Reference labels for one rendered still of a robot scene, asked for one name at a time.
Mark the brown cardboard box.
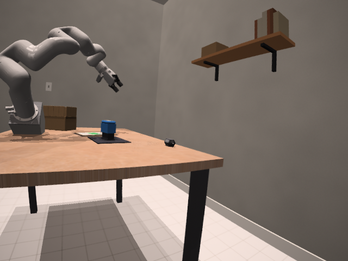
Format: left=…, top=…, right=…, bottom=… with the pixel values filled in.
left=43, top=105, right=77, bottom=131

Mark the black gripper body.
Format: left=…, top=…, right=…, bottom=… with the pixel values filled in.
left=102, top=69, right=116, bottom=86

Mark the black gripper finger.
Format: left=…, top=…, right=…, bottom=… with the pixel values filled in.
left=109, top=83, right=119, bottom=92
left=112, top=74, right=123, bottom=87

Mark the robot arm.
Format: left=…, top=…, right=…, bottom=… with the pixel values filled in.
left=0, top=27, right=108, bottom=122

